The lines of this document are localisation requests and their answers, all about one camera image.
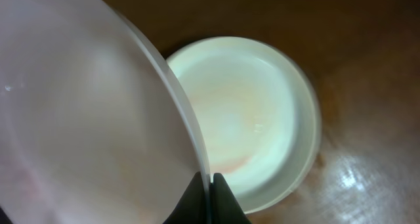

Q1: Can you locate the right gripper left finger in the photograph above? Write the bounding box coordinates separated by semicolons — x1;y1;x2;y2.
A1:
163;172;208;224

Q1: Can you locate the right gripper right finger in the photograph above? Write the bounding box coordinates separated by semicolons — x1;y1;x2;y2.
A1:
210;173;251;224

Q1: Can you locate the cream plate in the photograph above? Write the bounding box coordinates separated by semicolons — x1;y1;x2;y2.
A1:
167;36;322;214

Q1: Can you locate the pink plate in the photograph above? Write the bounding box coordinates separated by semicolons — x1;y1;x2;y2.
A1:
1;0;209;223

